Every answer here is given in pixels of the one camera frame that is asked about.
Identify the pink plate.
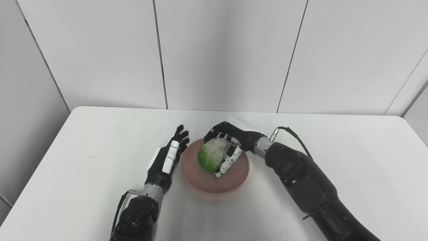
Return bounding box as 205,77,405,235
180,138,250,195

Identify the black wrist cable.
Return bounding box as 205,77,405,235
269,126,314,160
110,189,142,235

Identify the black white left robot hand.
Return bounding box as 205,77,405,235
144,124,191,195

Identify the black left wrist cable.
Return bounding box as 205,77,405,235
110,189,142,235

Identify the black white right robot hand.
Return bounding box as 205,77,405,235
203,121,265,178

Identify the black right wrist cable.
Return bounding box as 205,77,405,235
269,126,314,160

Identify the green white cabbage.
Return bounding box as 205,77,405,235
197,138,233,174

